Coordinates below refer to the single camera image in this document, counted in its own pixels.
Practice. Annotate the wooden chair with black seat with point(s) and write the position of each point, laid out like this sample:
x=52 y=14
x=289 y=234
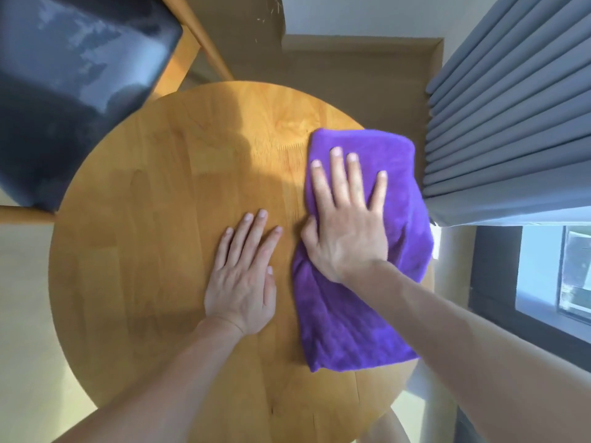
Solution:
x=69 y=110

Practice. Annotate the round wooden table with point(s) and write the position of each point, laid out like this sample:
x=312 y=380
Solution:
x=161 y=202

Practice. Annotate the person's left forearm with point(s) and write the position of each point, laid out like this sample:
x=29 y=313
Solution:
x=161 y=396

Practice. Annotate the person's right hand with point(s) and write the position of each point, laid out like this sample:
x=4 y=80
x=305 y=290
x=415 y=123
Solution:
x=351 y=230

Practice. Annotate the purple microfibre cloth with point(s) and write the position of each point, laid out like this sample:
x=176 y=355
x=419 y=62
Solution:
x=341 y=327

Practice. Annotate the person's right forearm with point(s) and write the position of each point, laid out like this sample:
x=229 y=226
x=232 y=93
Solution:
x=485 y=355

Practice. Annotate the person's right leg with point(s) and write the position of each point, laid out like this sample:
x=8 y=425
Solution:
x=390 y=429

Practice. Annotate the large glass window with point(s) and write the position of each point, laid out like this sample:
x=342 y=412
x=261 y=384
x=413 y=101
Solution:
x=545 y=272

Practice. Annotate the grey pleated curtain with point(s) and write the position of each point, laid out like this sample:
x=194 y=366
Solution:
x=508 y=133

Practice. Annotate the person's left hand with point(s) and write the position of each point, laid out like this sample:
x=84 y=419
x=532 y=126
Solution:
x=240 y=286

